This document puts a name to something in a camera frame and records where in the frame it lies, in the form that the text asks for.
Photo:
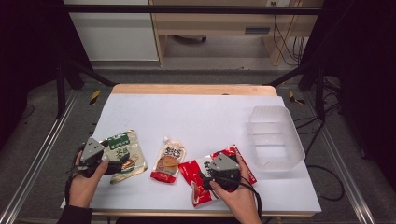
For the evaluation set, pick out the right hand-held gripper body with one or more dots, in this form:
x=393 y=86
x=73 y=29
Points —
x=224 y=165

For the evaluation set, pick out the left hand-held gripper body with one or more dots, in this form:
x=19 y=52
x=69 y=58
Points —
x=91 y=151

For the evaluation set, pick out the red and white seasoning packet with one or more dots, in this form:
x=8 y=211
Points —
x=190 y=171

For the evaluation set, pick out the green and beige food packet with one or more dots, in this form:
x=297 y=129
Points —
x=132 y=146

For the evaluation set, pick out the translucent plastic container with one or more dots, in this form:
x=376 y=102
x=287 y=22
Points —
x=274 y=137

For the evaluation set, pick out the person's right hand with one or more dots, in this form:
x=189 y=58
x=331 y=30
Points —
x=239 y=199

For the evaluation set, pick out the person's left hand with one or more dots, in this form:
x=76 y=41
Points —
x=82 y=189

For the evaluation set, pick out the yellow and black tape strip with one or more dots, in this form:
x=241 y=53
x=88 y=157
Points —
x=95 y=97
x=294 y=98

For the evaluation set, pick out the black metal stand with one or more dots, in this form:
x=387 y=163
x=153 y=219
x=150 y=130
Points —
x=60 y=93
x=319 y=93

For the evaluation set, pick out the wooden table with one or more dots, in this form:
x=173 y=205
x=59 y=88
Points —
x=193 y=89

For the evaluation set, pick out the white cabinet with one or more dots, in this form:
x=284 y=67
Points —
x=115 y=37

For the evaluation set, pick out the black curtain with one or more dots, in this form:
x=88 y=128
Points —
x=28 y=46
x=364 y=62

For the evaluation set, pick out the light wooden desk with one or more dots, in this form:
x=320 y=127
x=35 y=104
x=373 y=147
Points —
x=211 y=23

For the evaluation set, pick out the aluminium floor rail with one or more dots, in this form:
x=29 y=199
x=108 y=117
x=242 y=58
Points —
x=342 y=168
x=40 y=149

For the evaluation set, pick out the black horizontal frame bar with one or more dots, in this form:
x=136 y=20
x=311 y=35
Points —
x=186 y=9

